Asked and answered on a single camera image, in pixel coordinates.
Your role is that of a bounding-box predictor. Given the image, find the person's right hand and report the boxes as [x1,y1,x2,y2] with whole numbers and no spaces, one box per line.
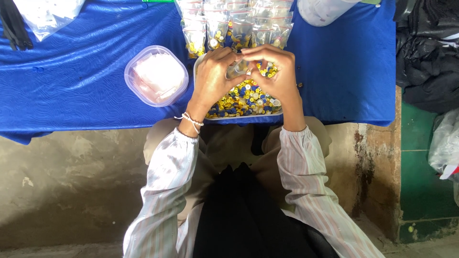
[241,44,302,104]

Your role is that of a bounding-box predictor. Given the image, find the person's left hand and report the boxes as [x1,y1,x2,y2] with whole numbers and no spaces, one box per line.
[187,46,249,114]

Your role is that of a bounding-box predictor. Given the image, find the small clear zip bag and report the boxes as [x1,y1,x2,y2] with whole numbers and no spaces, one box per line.
[226,59,253,80]

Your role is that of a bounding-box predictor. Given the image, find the pile of filled button bags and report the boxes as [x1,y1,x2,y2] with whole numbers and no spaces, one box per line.
[175,0,295,59]

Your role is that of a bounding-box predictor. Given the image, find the heap of yellow blue buttons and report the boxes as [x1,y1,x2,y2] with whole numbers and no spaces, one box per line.
[205,61,283,119]

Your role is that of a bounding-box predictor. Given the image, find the white tray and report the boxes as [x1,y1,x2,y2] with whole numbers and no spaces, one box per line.
[193,54,284,121]

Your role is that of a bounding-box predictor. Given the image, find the clear plastic tub with bags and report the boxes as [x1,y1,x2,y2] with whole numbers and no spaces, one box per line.
[124,45,189,108]

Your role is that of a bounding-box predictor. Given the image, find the person's legs in tan trousers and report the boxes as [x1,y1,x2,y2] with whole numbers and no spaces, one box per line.
[143,115,332,226]

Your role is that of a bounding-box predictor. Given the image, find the blue table cloth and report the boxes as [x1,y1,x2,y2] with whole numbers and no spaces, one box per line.
[0,0,396,145]

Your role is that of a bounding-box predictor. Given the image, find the black garment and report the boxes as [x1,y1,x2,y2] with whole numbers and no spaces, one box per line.
[192,162,339,258]

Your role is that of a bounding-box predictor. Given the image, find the heap of black bags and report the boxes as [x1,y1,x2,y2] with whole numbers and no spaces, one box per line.
[393,0,459,114]

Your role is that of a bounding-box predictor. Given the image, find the clear plastic bag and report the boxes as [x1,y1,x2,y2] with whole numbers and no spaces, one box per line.
[12,0,87,42]

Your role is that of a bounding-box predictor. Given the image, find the translucent plastic bag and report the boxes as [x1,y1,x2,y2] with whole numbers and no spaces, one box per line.
[428,108,459,180]

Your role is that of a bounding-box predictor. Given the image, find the white bead bracelet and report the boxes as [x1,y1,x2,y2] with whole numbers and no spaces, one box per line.
[174,112,204,134]

